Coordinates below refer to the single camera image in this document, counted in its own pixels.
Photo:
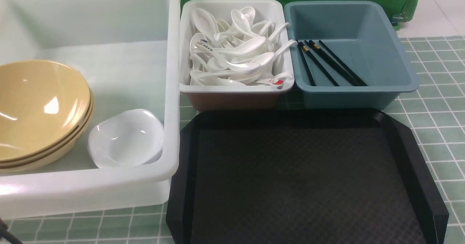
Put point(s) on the white square side dish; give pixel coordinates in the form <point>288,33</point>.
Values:
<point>133,127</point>

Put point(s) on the yellow noodle bowl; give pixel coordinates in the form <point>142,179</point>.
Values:
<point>41,103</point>

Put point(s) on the black chopstick gold band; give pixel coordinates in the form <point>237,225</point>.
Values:
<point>318,64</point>

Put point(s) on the yellow bowl in tub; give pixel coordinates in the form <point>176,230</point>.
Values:
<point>52,154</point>

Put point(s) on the white spoon centre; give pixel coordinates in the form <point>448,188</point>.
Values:
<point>212,68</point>

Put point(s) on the white spoon with red mark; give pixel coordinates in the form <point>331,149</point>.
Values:
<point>276,83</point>

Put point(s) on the white spoon bin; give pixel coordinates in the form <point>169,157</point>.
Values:
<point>247,29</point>

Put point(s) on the white spoon top left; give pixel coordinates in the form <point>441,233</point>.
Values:
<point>204,23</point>

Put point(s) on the black chopstick in bin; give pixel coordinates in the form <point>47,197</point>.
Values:
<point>336,63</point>
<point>329,60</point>
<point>350,71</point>

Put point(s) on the black plastic serving tray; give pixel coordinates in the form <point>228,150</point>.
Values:
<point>344,176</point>

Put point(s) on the blue-grey plastic bin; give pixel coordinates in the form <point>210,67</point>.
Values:
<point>360,34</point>

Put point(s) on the white dish in tub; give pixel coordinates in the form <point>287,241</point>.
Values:
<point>113,155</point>

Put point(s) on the large white plastic tub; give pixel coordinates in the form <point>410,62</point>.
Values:
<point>128,52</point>

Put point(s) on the green checked tablecloth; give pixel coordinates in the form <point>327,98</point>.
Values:
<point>435,113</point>

